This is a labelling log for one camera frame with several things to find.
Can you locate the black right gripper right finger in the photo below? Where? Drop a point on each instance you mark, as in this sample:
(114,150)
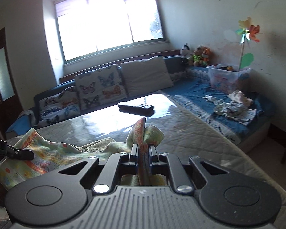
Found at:
(170,166)

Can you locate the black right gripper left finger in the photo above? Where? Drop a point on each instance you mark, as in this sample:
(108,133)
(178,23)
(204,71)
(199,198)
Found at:
(117,165)

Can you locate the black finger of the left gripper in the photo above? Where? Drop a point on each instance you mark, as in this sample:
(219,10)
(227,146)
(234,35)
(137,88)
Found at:
(19,154)

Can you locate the colourful patterned child garment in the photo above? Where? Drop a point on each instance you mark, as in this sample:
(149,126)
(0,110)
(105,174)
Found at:
(50,156)

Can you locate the pile of small clothes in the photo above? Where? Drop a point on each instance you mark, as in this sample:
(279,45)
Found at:
(233,110)

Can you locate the dark wooden door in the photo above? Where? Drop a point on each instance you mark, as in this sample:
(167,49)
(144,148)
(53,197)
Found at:
(10,105)

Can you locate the black remote control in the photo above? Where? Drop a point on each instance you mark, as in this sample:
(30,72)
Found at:
(137,109)

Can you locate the lying butterfly print cushion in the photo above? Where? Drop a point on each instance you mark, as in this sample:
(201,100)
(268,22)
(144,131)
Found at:
(59,107)

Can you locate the upright butterfly print cushion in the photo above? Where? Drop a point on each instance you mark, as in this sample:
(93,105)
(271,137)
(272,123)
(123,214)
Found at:
(99,87)

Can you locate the beige plain cushion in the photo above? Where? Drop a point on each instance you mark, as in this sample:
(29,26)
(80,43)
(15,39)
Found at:
(145,76)

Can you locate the dark blue sofa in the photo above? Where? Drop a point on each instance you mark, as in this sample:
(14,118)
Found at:
(190,85)

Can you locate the clear plastic storage box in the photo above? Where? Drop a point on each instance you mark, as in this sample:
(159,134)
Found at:
(227,79)

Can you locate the orange plush toy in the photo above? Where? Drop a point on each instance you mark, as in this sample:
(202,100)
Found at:
(205,57)

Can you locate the window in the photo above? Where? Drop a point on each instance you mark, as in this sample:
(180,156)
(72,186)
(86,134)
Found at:
(89,26)

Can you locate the colourful paper pinwheel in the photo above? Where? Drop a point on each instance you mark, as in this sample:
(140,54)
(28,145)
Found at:
(248,32)

